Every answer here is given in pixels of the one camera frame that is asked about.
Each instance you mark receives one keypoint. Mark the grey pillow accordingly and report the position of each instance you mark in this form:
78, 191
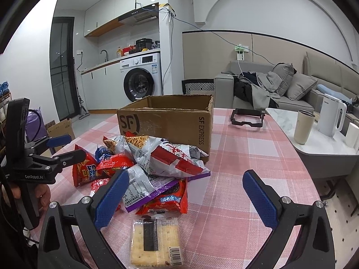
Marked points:
300, 85
286, 72

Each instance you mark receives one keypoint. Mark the white electric kettle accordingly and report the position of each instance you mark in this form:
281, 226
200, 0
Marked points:
332, 115

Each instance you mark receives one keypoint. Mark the white marble coffee table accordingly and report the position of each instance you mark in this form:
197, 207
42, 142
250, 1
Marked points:
323, 156

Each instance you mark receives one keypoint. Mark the blue cookie pack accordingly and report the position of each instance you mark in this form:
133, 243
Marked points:
102, 153

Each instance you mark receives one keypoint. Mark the brown SF cardboard box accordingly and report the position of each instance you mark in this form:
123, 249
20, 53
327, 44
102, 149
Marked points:
182, 119

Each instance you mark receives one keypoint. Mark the red cone snack bag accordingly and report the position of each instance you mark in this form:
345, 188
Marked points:
85, 171

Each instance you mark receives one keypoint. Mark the grey and black clothes pile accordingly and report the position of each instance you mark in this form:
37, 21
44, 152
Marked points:
258, 89

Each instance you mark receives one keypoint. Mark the small red snack pack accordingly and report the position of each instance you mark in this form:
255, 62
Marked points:
172, 200

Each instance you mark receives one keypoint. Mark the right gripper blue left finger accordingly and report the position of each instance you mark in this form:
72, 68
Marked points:
58, 247

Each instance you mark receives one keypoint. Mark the black patterned chair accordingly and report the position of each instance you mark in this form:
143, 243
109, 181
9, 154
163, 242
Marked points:
198, 87

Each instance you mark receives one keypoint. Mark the range hood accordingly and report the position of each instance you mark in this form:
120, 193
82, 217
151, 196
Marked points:
140, 15

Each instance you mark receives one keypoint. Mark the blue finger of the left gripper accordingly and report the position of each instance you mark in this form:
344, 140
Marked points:
59, 140
70, 158

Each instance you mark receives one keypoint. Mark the wall power socket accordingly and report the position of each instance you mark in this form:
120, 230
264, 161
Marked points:
241, 51

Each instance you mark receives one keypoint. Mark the black glass door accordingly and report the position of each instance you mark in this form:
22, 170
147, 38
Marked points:
62, 70

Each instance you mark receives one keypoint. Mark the small cardboard box on floor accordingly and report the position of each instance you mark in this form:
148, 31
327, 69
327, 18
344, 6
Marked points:
64, 127

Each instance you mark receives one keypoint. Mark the pink plaid tablecloth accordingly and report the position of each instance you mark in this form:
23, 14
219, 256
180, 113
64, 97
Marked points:
221, 229

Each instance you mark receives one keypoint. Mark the red white balloon snack bag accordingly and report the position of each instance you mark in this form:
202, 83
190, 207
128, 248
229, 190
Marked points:
95, 185

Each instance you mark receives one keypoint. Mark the silver purple snack bag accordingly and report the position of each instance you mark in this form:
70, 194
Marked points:
143, 188

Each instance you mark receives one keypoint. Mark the white washing machine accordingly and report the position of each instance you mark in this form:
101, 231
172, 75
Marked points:
142, 76

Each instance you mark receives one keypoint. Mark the person's left hand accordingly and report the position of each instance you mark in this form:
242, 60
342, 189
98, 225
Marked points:
42, 193

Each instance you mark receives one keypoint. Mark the black cooker on counter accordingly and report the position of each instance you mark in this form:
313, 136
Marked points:
143, 43

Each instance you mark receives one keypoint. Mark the red white noodle snack bag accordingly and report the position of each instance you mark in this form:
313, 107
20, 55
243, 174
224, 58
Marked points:
159, 157

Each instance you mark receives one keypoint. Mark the black plastic frame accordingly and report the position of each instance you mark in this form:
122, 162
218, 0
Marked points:
247, 117

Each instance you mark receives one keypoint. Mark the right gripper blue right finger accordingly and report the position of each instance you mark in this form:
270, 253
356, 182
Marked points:
313, 247

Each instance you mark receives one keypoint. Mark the beige cup with lid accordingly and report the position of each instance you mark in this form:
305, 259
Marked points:
303, 127

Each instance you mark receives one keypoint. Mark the clear pack of crackers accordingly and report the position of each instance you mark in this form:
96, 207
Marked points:
156, 243

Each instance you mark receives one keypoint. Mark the grey sofa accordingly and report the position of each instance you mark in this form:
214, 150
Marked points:
333, 77

